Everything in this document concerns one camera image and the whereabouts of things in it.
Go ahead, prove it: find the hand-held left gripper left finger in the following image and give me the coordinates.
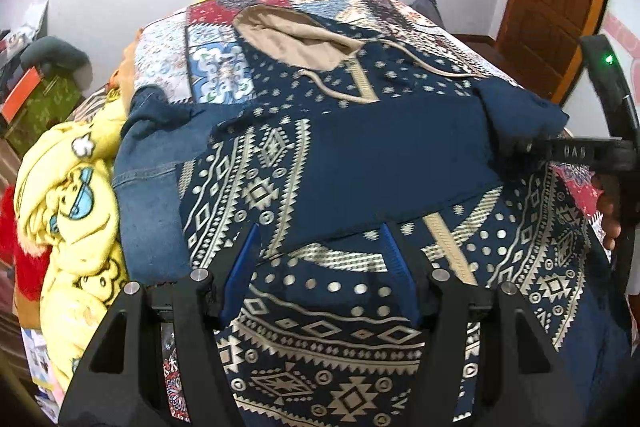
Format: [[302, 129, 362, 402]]
[[59, 223, 262, 427]]

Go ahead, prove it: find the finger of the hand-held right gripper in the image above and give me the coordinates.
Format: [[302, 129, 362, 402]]
[[505, 136, 600, 168]]

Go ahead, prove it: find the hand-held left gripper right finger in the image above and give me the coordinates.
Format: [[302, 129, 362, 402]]
[[381, 224, 586, 427]]

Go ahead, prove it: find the navy patterned hoodie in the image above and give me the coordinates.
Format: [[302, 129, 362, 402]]
[[122, 4, 631, 427]]

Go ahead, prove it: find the person's right hand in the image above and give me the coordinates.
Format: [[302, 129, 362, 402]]
[[590, 174, 623, 253]]

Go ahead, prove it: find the blue denim garment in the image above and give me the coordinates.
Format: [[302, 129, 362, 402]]
[[112, 127, 201, 283]]

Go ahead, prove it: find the yellow cartoon blanket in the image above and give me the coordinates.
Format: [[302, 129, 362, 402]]
[[14, 84, 136, 403]]

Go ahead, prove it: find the grey pillow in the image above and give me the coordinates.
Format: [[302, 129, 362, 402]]
[[410, 0, 446, 28]]

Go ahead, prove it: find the patchwork bedspread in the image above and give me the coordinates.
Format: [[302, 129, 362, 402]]
[[132, 0, 621, 427]]

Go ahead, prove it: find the printed cardboard box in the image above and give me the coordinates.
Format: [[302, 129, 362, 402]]
[[20, 327, 66, 408]]

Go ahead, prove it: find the red fluffy cloth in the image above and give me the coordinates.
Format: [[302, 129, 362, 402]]
[[0, 184, 51, 303]]

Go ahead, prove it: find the orange cloth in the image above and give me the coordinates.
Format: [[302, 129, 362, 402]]
[[107, 39, 146, 108]]

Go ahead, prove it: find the orange and green box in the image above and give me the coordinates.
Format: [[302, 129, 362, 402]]
[[2, 67, 83, 142]]

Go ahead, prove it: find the grey-green cushion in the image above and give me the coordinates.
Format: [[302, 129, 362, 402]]
[[20, 36, 93, 82]]

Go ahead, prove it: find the pile of cluttered papers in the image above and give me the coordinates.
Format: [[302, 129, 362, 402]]
[[0, 0, 51, 68]]

